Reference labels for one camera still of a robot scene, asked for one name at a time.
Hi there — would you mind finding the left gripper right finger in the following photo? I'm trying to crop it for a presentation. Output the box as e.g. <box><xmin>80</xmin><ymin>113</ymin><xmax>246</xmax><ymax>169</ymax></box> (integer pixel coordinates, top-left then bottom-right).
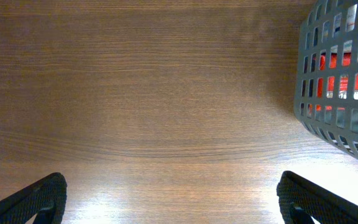
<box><xmin>276</xmin><ymin>170</ymin><xmax>358</xmax><ymax>224</ymax></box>

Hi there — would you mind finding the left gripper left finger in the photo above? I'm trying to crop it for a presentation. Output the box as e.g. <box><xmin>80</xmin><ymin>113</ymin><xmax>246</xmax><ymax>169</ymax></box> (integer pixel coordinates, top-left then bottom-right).
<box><xmin>0</xmin><ymin>172</ymin><xmax>67</xmax><ymax>224</ymax></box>

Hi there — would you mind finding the grey plastic shopping basket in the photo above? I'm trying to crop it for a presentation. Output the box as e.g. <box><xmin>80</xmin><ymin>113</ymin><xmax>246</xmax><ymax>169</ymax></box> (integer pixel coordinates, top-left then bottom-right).
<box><xmin>293</xmin><ymin>0</ymin><xmax>358</xmax><ymax>159</ymax></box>

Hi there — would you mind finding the red spaghetti packet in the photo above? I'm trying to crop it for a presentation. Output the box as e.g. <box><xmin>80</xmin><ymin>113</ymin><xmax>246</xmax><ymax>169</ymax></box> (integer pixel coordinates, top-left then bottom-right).
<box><xmin>300</xmin><ymin>50</ymin><xmax>358</xmax><ymax>124</ymax></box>

